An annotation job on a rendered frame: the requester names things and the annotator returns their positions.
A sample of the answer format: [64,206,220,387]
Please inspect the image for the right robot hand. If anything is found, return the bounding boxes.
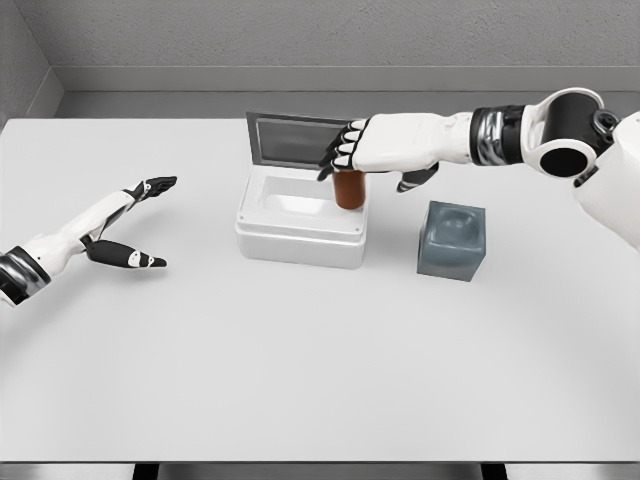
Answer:
[316,113,454,194]

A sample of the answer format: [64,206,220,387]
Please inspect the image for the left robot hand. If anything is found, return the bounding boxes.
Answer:
[55,175,179,270]

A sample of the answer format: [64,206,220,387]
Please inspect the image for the brown cylindrical bottle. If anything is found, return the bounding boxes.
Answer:
[333,169,367,211]

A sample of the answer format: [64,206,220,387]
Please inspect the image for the grey cube block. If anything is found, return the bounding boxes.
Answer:
[416,200,488,283]

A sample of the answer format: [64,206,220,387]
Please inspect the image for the white box with hinged lid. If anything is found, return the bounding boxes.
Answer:
[234,111,370,271]

